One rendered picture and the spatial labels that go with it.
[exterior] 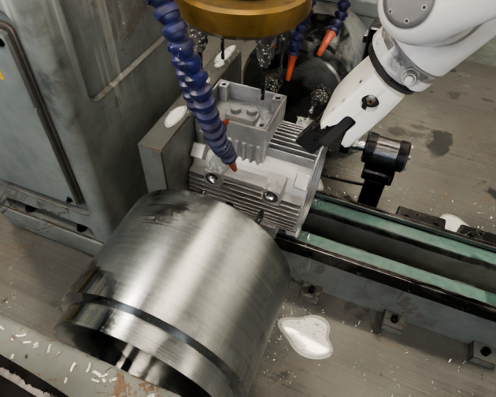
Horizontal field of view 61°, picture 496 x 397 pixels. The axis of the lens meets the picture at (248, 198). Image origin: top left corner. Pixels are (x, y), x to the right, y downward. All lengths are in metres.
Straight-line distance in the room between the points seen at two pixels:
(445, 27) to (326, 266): 0.52
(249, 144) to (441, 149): 0.71
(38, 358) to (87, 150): 0.33
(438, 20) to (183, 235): 0.32
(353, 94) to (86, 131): 0.38
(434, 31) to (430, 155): 0.85
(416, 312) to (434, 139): 0.58
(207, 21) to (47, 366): 0.40
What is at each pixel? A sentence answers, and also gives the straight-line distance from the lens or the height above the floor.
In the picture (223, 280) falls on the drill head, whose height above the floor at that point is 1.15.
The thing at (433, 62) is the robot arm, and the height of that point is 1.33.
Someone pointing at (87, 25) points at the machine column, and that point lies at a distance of 0.65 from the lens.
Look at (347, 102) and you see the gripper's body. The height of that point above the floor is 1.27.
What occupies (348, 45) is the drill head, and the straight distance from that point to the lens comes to 0.89.
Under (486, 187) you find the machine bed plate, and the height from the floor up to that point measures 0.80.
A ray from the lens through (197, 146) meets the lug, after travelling 0.70.
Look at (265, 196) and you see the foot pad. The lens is 0.66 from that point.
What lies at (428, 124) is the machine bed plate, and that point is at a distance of 1.33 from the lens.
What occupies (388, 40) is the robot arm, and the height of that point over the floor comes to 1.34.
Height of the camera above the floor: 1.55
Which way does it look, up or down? 49 degrees down
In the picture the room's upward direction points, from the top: 2 degrees clockwise
